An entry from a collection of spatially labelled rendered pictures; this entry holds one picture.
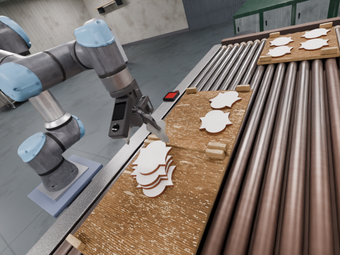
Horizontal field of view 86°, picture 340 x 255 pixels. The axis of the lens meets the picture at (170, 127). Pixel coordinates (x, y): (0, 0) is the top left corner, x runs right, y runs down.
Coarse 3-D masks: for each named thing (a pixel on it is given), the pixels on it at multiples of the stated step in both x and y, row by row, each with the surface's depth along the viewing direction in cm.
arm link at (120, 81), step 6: (126, 66) 45; (120, 72) 43; (126, 72) 45; (102, 78) 44; (108, 78) 43; (114, 78) 43; (120, 78) 44; (126, 78) 45; (132, 78) 47; (108, 84) 44; (114, 84) 44; (120, 84) 44; (126, 84) 45; (108, 90) 46; (114, 90) 45; (120, 90) 46
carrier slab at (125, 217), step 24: (192, 168) 59; (216, 168) 56; (120, 192) 60; (168, 192) 54; (192, 192) 52; (216, 192) 50; (96, 216) 56; (120, 216) 53; (144, 216) 51; (168, 216) 49; (192, 216) 47; (96, 240) 50; (120, 240) 48; (144, 240) 46; (168, 240) 44; (192, 240) 42
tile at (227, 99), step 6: (222, 96) 85; (228, 96) 83; (234, 96) 81; (210, 102) 86; (216, 102) 82; (222, 102) 81; (228, 102) 79; (234, 102) 79; (216, 108) 79; (222, 108) 78
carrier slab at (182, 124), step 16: (192, 96) 96; (208, 96) 91; (240, 96) 82; (176, 112) 89; (192, 112) 84; (224, 112) 76; (240, 112) 73; (176, 128) 79; (192, 128) 75; (176, 144) 70; (192, 144) 67
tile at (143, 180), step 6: (168, 156) 60; (162, 168) 56; (132, 174) 58; (138, 174) 58; (156, 174) 55; (162, 174) 54; (138, 180) 56; (144, 180) 55; (150, 180) 54; (156, 180) 54; (144, 186) 54
